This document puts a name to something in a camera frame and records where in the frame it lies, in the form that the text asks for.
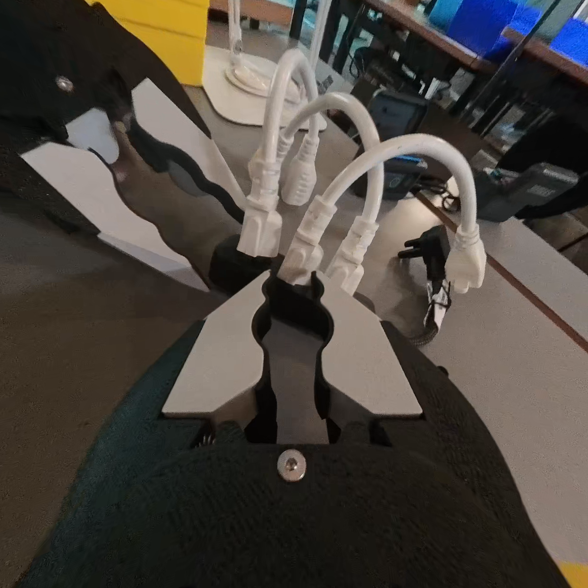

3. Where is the brown-edged table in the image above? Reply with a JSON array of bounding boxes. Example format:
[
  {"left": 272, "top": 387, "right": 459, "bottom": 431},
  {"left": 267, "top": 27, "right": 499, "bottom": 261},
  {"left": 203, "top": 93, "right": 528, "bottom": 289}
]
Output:
[{"left": 363, "top": 0, "right": 588, "bottom": 88}]

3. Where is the short white extension cord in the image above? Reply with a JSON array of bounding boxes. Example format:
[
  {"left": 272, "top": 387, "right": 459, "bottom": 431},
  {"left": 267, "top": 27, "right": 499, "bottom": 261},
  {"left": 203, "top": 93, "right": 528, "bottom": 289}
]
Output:
[
  {"left": 280, "top": 137, "right": 488, "bottom": 296},
  {"left": 276, "top": 92, "right": 386, "bottom": 296},
  {"left": 236, "top": 48, "right": 322, "bottom": 256}
]

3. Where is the black power adapter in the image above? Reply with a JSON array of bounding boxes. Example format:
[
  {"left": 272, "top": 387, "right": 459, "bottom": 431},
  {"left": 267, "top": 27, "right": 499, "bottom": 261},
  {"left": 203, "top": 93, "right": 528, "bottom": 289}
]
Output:
[{"left": 474, "top": 162, "right": 581, "bottom": 222}]

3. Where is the black device blue trim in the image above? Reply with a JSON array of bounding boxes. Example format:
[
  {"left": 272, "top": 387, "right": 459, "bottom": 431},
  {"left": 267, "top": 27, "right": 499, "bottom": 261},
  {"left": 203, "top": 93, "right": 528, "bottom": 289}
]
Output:
[{"left": 351, "top": 154, "right": 429, "bottom": 201}]

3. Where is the yellow plastic bin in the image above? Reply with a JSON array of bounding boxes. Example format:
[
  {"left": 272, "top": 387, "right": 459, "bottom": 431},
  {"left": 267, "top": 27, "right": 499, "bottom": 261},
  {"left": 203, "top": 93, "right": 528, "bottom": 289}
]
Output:
[{"left": 87, "top": 0, "right": 210, "bottom": 87}]

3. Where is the black box device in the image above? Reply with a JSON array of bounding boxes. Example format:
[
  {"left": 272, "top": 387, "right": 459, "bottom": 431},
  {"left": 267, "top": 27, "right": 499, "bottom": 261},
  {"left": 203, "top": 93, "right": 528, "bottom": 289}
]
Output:
[{"left": 367, "top": 89, "right": 431, "bottom": 141}]

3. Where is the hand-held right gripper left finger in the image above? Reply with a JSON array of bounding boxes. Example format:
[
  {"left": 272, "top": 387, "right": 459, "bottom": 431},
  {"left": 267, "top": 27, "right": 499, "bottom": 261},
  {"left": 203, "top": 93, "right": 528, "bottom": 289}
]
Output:
[{"left": 161, "top": 270, "right": 278, "bottom": 421}]

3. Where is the black braided cable with plug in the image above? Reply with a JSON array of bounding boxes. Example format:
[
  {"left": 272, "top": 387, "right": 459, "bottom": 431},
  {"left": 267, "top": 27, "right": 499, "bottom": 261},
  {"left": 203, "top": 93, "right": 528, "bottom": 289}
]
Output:
[{"left": 397, "top": 224, "right": 455, "bottom": 344}]

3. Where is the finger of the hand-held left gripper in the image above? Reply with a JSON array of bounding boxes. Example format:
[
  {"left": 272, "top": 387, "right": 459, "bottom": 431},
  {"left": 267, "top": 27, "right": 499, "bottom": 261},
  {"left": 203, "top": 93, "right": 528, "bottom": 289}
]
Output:
[
  {"left": 126, "top": 77, "right": 246, "bottom": 226},
  {"left": 21, "top": 108, "right": 212, "bottom": 292}
]

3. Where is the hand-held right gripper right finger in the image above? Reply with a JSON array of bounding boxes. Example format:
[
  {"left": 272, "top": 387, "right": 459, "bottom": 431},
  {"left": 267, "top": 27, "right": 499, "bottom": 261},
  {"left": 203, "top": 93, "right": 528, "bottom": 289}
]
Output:
[{"left": 312, "top": 272, "right": 423, "bottom": 421}]

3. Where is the blue storage bin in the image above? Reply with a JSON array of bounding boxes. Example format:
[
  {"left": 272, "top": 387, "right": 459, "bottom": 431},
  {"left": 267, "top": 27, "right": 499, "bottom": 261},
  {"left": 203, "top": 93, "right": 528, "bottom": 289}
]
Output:
[
  {"left": 549, "top": 17, "right": 588, "bottom": 55},
  {"left": 429, "top": 0, "right": 536, "bottom": 53}
]

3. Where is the black power strip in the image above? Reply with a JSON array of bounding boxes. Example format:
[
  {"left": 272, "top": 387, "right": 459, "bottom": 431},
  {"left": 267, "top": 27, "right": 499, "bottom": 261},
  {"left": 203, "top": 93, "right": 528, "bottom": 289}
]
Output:
[{"left": 209, "top": 235, "right": 285, "bottom": 299}]

